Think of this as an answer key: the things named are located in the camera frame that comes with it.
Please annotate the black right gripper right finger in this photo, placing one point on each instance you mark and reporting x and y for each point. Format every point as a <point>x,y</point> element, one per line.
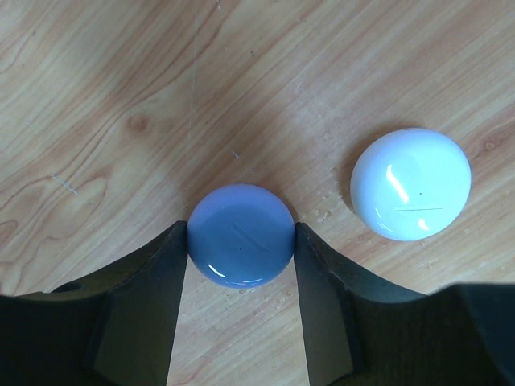
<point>360,329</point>

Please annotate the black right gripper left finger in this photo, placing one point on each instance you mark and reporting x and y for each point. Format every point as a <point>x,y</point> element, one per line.
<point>115,326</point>

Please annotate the lilac earbud charging case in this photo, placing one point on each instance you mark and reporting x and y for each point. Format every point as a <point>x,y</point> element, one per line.
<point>241,236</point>

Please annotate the white earbud charging case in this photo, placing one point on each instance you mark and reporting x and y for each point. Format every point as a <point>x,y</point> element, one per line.
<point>410,184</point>

